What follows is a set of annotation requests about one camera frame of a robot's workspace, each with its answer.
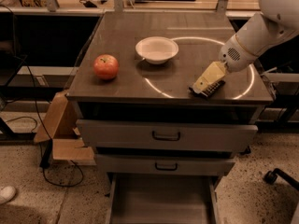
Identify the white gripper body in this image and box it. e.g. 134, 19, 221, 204
219, 35, 257, 73

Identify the white bowl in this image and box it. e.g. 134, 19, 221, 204
135, 36, 178, 64

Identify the white shoe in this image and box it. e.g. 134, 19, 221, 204
0, 186, 17, 204

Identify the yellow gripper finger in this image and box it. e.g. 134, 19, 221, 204
192, 62, 226, 93

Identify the bottom grey open drawer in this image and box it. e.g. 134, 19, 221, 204
105, 174, 221, 224

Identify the top grey drawer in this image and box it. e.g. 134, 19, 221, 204
77, 119, 258, 152

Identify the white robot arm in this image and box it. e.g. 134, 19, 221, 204
190, 0, 299, 96

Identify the black rxbar chocolate bar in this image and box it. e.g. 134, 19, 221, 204
189, 80, 225, 98

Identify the brown cardboard box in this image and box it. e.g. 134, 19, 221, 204
34, 91, 95, 165

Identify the grey drawer cabinet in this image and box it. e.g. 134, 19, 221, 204
66, 10, 275, 179

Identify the middle grey drawer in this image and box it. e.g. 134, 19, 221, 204
94, 154, 235, 176

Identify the red apple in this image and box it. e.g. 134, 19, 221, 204
93, 54, 119, 80

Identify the black office chair base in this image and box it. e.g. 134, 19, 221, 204
263, 167, 299, 224

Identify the black floor cable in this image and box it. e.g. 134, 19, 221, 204
0, 4, 85, 188

